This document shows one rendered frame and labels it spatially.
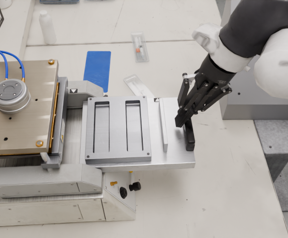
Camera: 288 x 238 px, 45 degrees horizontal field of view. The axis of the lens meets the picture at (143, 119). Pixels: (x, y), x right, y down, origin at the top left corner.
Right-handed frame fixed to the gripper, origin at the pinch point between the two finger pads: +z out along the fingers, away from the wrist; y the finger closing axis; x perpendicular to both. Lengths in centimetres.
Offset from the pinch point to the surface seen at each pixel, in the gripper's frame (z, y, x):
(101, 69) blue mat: 34, -13, 46
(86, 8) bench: 37, -19, 86
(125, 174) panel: 25.2, -7.8, -4.8
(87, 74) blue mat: 36, -18, 43
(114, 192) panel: 20.6, -12.6, -13.3
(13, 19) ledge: 43, -49, 74
